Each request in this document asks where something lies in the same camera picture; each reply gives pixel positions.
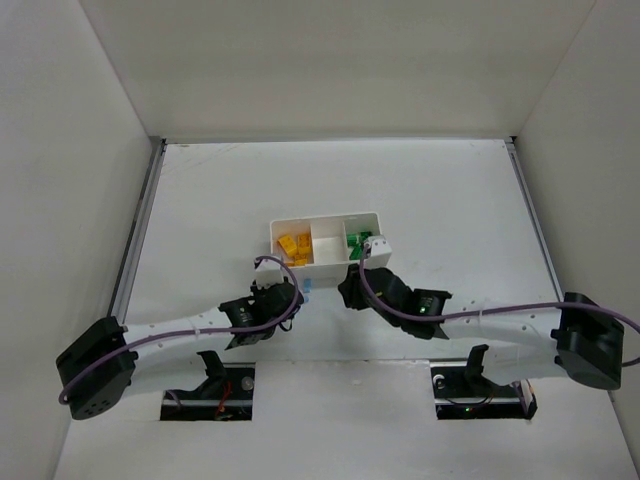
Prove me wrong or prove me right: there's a yellow long lego plate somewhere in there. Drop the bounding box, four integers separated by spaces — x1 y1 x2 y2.
293 254 313 267

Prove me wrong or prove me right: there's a green long lego plate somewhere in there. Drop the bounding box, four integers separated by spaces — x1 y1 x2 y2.
346 231 372 261

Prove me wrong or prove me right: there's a yellow lego brick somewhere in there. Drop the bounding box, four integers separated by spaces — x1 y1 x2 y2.
297 232 312 255

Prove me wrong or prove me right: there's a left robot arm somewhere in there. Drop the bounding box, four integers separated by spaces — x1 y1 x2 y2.
56 280 304 420

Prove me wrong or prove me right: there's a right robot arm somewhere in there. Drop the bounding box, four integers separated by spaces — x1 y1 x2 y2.
338 265 624 390

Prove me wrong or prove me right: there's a white divided plastic bin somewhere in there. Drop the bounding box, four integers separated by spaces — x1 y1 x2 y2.
270 212 384 287

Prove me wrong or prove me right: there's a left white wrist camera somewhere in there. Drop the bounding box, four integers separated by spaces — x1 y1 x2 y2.
255 259 285 289

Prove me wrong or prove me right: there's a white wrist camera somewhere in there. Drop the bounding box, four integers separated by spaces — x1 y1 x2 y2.
255 259 285 289
363 235 392 269

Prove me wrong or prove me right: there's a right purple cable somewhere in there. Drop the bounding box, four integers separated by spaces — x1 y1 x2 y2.
358 252 640 366

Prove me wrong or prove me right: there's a purple cable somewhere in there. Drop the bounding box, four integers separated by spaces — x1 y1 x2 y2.
358 252 640 366
58 254 306 404

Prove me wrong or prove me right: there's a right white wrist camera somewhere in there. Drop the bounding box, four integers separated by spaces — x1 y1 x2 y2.
363 235 392 269

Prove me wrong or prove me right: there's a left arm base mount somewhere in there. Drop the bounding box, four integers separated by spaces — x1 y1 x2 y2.
160 351 256 422

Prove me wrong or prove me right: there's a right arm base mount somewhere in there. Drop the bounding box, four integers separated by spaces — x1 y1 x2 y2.
430 345 538 421

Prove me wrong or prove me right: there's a left aluminium rail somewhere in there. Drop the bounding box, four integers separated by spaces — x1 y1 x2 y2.
106 137 167 326

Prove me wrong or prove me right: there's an aluminium rail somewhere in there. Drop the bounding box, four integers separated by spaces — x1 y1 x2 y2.
106 137 167 326
505 137 563 299

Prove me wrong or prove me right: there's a right aluminium rail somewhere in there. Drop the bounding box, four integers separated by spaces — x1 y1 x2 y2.
505 137 563 299

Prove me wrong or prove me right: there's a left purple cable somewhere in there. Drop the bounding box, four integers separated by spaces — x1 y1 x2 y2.
58 254 306 404

